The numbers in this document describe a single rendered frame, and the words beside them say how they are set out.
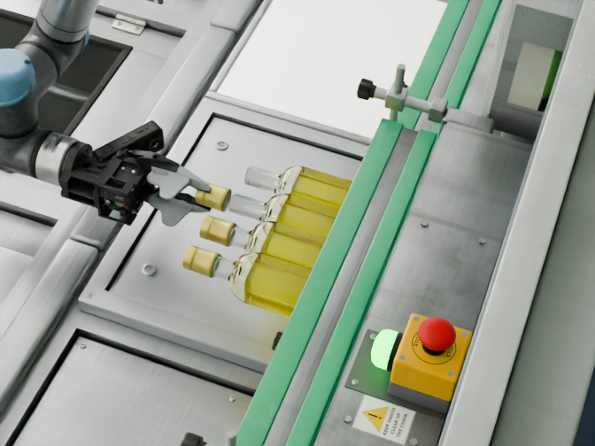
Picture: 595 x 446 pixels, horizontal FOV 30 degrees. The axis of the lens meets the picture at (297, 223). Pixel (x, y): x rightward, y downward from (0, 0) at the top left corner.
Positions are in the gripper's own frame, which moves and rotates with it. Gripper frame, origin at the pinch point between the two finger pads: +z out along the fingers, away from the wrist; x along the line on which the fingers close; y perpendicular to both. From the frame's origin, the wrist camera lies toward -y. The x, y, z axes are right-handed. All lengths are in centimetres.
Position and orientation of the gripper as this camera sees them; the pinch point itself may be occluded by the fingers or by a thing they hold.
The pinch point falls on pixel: (204, 194)
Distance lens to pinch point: 162.3
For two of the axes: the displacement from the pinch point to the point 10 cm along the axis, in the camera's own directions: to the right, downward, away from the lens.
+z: 9.4, 2.9, -1.9
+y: -3.5, 7.0, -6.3
